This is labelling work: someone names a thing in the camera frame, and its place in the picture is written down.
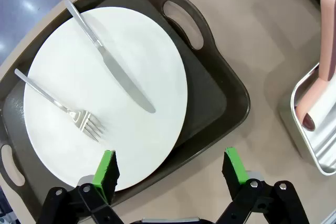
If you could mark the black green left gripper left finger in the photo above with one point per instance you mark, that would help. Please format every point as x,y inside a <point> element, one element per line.
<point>105,179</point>

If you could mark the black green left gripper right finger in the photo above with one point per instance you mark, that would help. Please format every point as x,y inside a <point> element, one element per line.
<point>233,171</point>

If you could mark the silver fork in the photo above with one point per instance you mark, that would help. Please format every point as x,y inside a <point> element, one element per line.
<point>78,119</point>

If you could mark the rectangular metal container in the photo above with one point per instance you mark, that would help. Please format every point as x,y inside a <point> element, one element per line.
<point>323,150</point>

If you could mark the silver table knife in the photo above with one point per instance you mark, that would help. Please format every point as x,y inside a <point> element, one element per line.
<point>123,79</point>

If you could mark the white round dinner plate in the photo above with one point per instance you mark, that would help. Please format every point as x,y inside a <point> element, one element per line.
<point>147,51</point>

